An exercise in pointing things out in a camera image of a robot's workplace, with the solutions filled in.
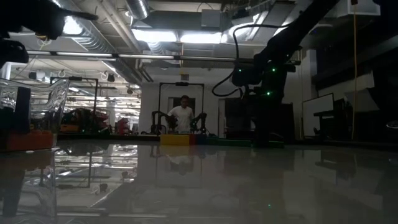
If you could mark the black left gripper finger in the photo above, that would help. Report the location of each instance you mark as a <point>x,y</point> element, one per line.
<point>12,51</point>
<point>81,15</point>

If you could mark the green small block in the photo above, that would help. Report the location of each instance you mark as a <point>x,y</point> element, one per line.
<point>213,140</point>

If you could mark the person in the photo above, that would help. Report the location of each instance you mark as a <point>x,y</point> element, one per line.
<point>182,116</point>

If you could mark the red chair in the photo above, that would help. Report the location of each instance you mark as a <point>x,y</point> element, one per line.
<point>122,126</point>

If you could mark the purple long block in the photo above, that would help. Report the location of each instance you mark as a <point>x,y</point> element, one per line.
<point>21,109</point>

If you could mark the black background robot arm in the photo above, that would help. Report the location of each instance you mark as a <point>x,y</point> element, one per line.
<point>157,121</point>
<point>200,121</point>

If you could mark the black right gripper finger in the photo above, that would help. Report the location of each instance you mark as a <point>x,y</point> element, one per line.
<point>272,124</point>
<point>258,124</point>

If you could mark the white angled board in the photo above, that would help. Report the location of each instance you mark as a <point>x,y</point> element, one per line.
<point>360,99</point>

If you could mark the green long block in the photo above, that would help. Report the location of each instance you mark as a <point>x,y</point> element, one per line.
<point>276,144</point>
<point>234,142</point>

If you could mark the clear plastic bin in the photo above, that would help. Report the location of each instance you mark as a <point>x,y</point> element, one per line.
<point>49,93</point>

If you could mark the blue small block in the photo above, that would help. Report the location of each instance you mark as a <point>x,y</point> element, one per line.
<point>201,139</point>

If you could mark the black gantry frame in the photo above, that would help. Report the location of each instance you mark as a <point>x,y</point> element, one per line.
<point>74,78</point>
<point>182,83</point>

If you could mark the whiteboard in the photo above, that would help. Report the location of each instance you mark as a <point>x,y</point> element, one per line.
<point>317,113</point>

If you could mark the orange background box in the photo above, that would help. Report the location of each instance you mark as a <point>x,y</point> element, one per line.
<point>70,128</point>

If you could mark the bright ceiling light panel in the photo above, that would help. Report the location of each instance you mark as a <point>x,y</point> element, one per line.
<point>186,37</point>

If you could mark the black cabinet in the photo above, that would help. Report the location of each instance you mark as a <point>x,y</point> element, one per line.
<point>289,121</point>
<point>236,118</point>

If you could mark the yellow thin long block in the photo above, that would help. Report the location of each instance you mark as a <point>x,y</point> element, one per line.
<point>174,140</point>

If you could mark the metal overhead crossbar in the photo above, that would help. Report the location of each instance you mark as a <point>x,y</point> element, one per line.
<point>146,56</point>

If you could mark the red studded brick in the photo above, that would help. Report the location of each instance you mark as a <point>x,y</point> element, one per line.
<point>28,140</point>

